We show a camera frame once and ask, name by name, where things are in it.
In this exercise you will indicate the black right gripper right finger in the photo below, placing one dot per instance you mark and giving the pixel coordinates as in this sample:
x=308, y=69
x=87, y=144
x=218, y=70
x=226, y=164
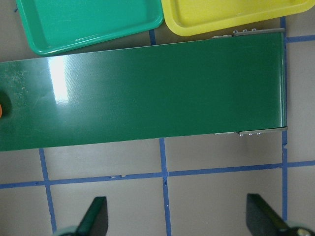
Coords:
x=262, y=220

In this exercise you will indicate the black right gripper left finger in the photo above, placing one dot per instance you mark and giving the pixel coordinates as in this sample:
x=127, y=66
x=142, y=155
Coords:
x=95, y=221

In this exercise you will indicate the yellow plastic tray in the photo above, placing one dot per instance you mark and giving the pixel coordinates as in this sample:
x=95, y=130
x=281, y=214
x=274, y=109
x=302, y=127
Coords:
x=192, y=17

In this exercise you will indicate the green plastic tray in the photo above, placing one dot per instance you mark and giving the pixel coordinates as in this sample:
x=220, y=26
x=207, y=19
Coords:
x=57, y=26

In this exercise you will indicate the green conveyor belt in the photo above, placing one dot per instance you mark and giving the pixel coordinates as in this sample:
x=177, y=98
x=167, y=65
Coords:
x=232, y=84

